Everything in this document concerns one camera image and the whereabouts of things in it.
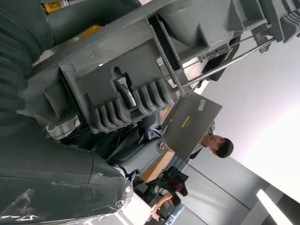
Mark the white wall light strip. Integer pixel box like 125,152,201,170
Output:
256,189,295,225

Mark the grey case with yellow mark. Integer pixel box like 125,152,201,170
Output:
161,92,222,161

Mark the person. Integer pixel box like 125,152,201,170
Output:
189,121,234,159
143,167,189,223

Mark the black case with yellow mark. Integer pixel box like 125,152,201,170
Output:
202,35,241,83

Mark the brown cardboard box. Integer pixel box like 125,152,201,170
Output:
140,148,176,183

